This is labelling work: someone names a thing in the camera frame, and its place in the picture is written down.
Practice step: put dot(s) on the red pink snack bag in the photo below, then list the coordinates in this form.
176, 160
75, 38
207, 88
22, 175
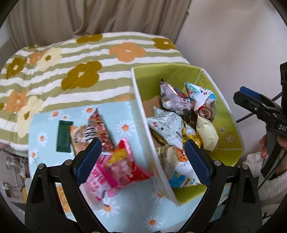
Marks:
123, 167

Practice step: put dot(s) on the cream blue snack bag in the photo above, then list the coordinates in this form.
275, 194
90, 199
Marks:
177, 167

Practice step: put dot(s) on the green cardboard box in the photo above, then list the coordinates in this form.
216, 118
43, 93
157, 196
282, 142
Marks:
145, 85

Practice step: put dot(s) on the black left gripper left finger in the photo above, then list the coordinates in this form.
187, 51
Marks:
44, 212

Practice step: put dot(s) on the striped flower blanket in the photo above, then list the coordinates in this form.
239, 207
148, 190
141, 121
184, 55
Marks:
88, 70

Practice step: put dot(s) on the beige curtain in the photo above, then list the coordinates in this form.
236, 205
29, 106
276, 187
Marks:
47, 22

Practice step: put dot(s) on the black tripod stand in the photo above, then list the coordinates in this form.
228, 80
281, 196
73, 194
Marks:
257, 111

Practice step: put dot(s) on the pale yellow snack bag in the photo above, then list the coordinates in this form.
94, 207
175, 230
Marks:
207, 133

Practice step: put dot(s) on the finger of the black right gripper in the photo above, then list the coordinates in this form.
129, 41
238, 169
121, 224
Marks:
253, 100

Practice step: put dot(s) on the purple red snack bag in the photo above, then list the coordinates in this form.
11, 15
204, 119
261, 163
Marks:
173, 99

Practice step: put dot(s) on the light blue daisy cloth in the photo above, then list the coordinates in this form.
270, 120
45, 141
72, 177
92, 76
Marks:
138, 207

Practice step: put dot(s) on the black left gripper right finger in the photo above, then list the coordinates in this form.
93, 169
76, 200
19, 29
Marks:
242, 211

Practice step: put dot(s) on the gold yellow snack bag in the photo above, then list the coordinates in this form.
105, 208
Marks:
189, 133

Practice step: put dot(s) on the white speckled snack bag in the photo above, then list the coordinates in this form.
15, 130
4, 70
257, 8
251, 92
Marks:
168, 126

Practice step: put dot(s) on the white red snack bag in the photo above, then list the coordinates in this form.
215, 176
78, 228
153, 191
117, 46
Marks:
203, 101

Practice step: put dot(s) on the right hand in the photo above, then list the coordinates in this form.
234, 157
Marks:
283, 143

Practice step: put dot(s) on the Tatre chips bag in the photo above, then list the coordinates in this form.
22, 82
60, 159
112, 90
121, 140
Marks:
81, 136

